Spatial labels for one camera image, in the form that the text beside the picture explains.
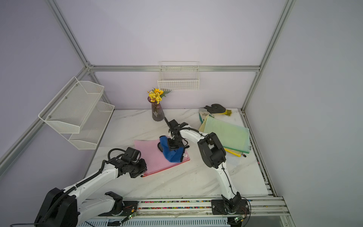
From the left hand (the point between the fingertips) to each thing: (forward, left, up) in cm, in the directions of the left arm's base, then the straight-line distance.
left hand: (146, 170), depth 85 cm
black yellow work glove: (+56, -51, -2) cm, 76 cm away
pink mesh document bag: (+8, -3, -1) cm, 8 cm away
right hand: (+15, -15, -2) cm, 21 cm away
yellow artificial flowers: (+44, -3, +22) cm, 50 cm away
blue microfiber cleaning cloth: (+10, -17, 0) cm, 20 cm away
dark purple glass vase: (+42, -2, +5) cm, 42 cm away
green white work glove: (+48, -38, 0) cm, 61 cm away
